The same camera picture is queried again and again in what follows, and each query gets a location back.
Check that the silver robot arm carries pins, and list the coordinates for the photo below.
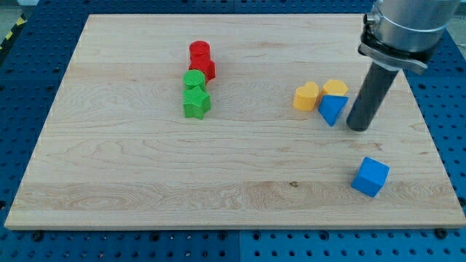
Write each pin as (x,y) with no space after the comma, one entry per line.
(404,34)

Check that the wooden board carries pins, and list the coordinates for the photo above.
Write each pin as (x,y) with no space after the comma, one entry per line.
(117,153)

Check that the green star block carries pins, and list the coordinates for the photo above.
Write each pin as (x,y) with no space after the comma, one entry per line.
(196,103)

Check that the green cylinder block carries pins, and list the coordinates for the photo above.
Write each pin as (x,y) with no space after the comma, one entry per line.
(194,78)

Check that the red star block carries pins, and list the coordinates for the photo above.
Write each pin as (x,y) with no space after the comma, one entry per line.
(205,65)

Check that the yellow heart block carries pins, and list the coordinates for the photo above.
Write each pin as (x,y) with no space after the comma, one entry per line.
(305,96)

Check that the red cylinder block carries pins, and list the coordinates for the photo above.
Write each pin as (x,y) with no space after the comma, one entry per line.
(199,49)

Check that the blue triangle block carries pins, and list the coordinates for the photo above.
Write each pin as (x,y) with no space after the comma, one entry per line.
(331,107)

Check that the yellow pentagon block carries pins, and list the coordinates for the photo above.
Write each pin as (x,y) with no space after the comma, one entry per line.
(334,87)

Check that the blue cube block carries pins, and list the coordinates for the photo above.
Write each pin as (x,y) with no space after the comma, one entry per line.
(370,177)

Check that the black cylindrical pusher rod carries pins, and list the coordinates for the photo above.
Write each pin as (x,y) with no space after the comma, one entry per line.
(376,84)

